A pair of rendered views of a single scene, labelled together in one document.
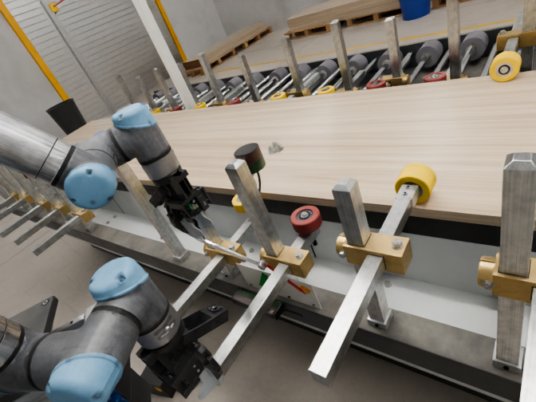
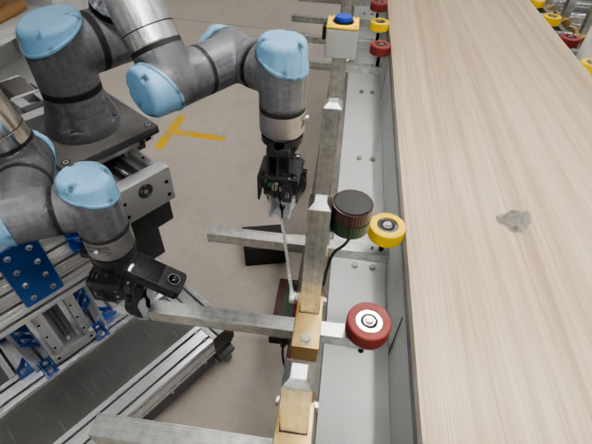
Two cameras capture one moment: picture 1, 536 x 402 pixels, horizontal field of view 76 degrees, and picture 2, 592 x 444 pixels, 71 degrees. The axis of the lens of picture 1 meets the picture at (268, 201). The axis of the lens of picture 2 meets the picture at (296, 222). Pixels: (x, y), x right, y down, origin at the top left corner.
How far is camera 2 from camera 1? 0.46 m
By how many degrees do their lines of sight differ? 39
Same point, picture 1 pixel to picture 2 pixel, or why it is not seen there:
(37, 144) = (129, 14)
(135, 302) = (69, 215)
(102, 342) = (11, 215)
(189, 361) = (109, 285)
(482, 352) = not seen: outside the picture
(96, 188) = (144, 98)
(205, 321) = (148, 278)
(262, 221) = (307, 274)
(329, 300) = not seen: hidden behind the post
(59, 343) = (11, 181)
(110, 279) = (68, 181)
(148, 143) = (268, 93)
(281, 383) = not seen: hidden behind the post
